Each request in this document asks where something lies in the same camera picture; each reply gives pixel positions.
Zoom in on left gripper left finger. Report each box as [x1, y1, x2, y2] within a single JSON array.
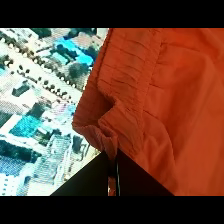
[[50, 150, 117, 197]]

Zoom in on pink shorts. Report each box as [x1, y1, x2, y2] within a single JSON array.
[[71, 28, 224, 197]]

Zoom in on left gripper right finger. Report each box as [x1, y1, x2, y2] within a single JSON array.
[[116, 148, 175, 197]]

